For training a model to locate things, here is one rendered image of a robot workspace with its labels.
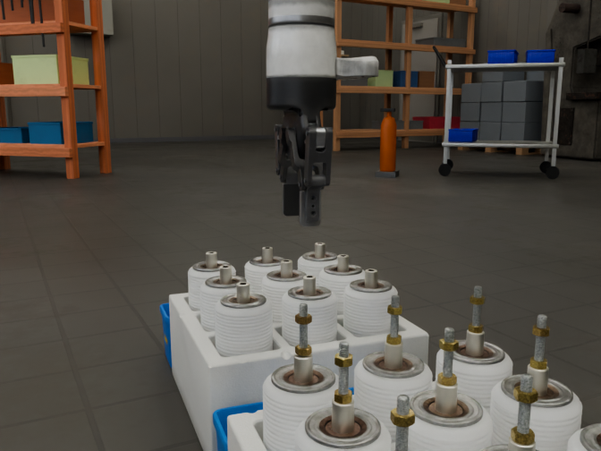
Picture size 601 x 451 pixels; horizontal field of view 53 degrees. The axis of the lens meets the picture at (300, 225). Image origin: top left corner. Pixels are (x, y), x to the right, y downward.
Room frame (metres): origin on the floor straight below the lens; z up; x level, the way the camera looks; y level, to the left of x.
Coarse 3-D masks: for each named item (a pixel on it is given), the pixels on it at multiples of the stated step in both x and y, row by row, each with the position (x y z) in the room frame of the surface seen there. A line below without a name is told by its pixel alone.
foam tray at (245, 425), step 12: (432, 384) 0.80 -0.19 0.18; (228, 420) 0.70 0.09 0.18; (240, 420) 0.70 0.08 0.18; (252, 420) 0.70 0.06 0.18; (228, 432) 0.70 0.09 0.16; (240, 432) 0.67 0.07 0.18; (252, 432) 0.67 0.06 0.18; (228, 444) 0.70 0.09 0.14; (240, 444) 0.64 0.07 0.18; (252, 444) 0.64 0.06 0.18
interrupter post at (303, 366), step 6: (294, 354) 0.66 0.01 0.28; (294, 360) 0.66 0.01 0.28; (300, 360) 0.65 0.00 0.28; (306, 360) 0.65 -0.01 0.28; (312, 360) 0.66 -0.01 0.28; (294, 366) 0.66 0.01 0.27; (300, 366) 0.65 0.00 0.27; (306, 366) 0.65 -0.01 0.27; (312, 366) 0.66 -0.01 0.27; (294, 372) 0.66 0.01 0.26; (300, 372) 0.65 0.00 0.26; (306, 372) 0.65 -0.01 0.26; (312, 372) 0.66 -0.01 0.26; (294, 378) 0.66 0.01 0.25; (300, 378) 0.65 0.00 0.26; (306, 378) 0.65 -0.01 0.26; (312, 378) 0.66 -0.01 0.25
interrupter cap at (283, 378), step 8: (280, 368) 0.68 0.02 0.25; (288, 368) 0.69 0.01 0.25; (320, 368) 0.69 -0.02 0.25; (272, 376) 0.66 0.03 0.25; (280, 376) 0.66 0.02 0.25; (288, 376) 0.67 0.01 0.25; (320, 376) 0.67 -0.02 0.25; (328, 376) 0.67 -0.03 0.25; (280, 384) 0.64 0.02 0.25; (288, 384) 0.64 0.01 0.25; (296, 384) 0.64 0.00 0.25; (304, 384) 0.65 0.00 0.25; (312, 384) 0.64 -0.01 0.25; (320, 384) 0.64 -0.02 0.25; (328, 384) 0.64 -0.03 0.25; (296, 392) 0.63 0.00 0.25; (304, 392) 0.63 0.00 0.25; (312, 392) 0.63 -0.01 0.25
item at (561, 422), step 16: (496, 384) 0.66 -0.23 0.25; (496, 400) 0.62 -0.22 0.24; (512, 400) 0.61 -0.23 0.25; (576, 400) 0.61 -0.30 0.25; (496, 416) 0.62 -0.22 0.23; (512, 416) 0.60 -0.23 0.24; (544, 416) 0.59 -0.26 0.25; (560, 416) 0.59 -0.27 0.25; (576, 416) 0.59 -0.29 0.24; (496, 432) 0.62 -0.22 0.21; (544, 432) 0.58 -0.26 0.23; (560, 432) 0.58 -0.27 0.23; (544, 448) 0.58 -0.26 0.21; (560, 448) 0.58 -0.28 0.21
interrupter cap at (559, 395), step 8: (512, 376) 0.66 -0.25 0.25; (520, 376) 0.66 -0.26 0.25; (504, 384) 0.64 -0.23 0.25; (512, 384) 0.64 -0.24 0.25; (520, 384) 0.65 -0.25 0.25; (552, 384) 0.64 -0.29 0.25; (560, 384) 0.64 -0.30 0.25; (504, 392) 0.62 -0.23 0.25; (512, 392) 0.62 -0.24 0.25; (552, 392) 0.63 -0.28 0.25; (560, 392) 0.62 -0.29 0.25; (568, 392) 0.62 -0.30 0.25; (544, 400) 0.60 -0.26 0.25; (552, 400) 0.60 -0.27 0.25; (560, 400) 0.60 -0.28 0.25; (568, 400) 0.60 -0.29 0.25
